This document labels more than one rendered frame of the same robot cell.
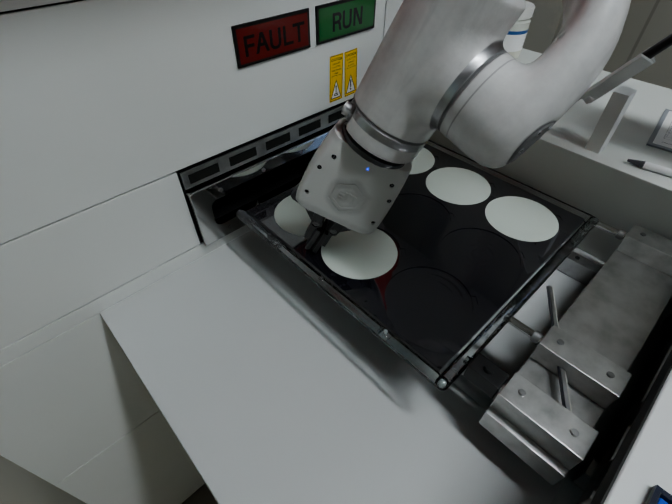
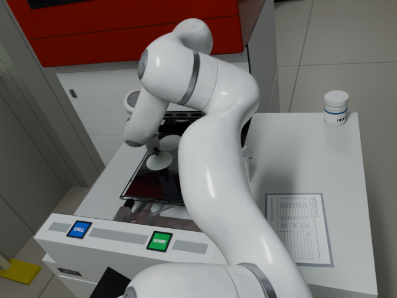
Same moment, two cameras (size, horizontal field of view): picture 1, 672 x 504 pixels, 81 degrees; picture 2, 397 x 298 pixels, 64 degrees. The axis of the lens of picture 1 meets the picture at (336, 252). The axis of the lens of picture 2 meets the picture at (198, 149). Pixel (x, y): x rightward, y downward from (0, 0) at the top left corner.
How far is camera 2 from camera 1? 105 cm
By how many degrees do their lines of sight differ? 51
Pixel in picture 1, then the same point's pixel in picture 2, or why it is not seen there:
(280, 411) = (116, 184)
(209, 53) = not seen: hidden behind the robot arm
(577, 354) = (142, 217)
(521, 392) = (122, 209)
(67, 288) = (118, 128)
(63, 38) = (119, 75)
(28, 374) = (108, 144)
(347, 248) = (158, 158)
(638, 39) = not seen: outside the picture
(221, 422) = (108, 177)
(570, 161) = not seen: hidden behind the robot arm
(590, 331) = (163, 224)
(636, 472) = (94, 220)
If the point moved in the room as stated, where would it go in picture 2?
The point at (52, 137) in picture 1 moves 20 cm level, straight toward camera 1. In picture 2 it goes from (116, 93) to (87, 122)
